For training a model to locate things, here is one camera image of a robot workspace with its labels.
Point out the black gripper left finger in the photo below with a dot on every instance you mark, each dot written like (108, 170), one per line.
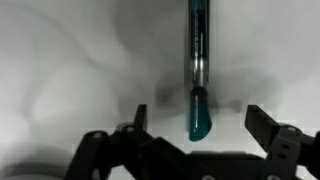
(141, 116)

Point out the teal capped marker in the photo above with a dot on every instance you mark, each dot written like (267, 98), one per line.
(199, 66)

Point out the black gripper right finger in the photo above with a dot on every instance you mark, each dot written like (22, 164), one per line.
(261, 125)

